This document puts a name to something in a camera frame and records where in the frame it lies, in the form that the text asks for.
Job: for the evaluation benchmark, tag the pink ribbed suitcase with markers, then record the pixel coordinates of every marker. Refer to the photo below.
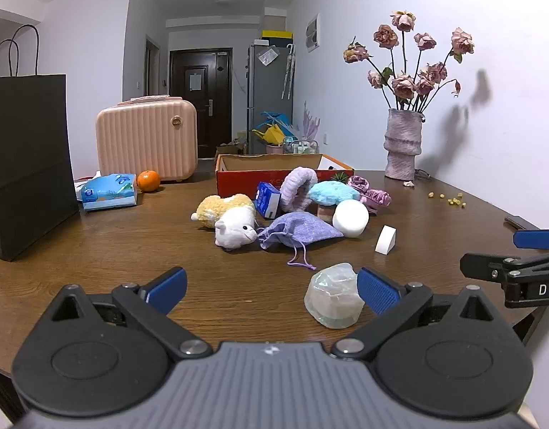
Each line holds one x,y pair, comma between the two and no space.
144,138

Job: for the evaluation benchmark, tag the fluffy purple headband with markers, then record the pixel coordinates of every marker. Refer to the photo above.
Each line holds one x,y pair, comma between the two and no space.
292,183

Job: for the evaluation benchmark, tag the purple coral decoration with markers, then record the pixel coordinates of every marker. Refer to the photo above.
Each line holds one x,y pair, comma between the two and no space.
311,125

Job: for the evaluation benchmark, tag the orange cardboard box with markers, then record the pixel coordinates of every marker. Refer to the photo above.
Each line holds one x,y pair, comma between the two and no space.
238,181

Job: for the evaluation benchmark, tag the dark brown door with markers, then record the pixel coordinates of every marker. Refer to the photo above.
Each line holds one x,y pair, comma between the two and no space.
200,116

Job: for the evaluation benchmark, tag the small blue carton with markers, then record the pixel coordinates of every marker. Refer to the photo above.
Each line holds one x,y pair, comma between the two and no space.
266,201

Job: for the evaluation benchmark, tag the pink satin scrunchie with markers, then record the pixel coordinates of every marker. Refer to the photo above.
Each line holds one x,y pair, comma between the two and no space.
375,199

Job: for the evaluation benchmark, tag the bunch of dried pink roses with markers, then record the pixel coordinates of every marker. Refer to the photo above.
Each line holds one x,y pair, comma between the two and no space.
404,82

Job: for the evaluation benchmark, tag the orange fruit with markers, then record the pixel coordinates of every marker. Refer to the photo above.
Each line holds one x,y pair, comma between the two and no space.
148,181

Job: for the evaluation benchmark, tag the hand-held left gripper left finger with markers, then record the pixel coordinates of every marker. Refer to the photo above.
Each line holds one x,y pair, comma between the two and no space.
169,288

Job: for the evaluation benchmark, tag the purple textured vase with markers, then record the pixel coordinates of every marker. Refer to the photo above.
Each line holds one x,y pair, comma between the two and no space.
403,143

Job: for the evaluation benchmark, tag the dark flat phone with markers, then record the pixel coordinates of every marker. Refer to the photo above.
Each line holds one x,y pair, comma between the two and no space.
520,223

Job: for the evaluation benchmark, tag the black paper bag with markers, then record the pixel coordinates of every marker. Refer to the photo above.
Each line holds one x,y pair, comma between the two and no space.
28,165

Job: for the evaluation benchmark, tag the blue tissue pack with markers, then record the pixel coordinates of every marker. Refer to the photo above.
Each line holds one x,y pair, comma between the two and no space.
106,192

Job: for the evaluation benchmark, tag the pink bucket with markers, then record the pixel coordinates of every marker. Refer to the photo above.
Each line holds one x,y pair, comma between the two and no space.
274,149

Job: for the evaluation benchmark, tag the clear plastic bag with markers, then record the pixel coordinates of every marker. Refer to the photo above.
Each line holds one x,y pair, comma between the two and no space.
267,56

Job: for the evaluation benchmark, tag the yellow and white plush toy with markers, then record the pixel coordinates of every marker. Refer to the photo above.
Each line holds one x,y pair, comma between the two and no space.
232,228

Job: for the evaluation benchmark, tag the white wedge sponge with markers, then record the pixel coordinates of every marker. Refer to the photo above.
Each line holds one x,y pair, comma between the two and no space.
385,241

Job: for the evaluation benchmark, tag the yellow box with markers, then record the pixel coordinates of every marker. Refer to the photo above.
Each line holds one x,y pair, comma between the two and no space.
276,35

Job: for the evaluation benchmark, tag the brown cardboard box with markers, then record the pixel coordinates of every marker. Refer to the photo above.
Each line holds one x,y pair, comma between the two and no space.
227,149

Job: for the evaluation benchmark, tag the trolley with bottles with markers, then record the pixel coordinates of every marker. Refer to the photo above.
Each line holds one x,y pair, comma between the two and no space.
301,146

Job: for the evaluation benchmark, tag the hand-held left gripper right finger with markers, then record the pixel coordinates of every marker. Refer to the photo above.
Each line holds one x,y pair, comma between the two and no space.
377,290

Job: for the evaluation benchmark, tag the grey refrigerator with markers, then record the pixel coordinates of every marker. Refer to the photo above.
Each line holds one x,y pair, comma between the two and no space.
265,89

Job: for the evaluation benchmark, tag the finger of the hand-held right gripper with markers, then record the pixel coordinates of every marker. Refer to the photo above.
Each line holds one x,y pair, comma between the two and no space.
480,266
536,238

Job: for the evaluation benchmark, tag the black eyeglasses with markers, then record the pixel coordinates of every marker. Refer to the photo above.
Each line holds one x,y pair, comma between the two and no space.
422,174

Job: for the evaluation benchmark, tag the hanging folded umbrella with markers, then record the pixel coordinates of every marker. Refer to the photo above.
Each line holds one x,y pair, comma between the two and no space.
288,71

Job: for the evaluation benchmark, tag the scattered yellow crumbs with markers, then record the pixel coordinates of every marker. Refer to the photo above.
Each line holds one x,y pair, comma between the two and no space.
455,201

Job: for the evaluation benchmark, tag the blue mushroom plush toy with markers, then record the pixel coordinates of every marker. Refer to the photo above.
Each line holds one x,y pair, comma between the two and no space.
332,192

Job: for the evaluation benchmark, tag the white round sponge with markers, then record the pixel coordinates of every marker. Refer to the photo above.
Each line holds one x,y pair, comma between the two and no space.
350,219

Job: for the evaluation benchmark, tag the white wall panel box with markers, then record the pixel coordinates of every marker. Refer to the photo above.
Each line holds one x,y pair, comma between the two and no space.
312,33

